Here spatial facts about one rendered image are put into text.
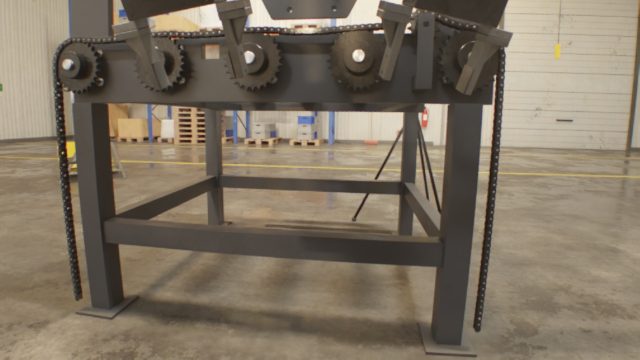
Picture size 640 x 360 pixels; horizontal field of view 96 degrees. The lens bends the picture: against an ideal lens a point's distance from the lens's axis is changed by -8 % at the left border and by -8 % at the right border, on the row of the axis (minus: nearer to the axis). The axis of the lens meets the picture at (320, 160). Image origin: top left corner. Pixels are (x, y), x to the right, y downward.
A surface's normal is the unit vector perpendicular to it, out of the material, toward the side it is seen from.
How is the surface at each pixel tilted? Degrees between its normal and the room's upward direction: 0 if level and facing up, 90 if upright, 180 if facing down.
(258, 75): 90
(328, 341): 0
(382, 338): 0
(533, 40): 90
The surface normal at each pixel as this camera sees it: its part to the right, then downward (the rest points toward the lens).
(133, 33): -0.09, 0.51
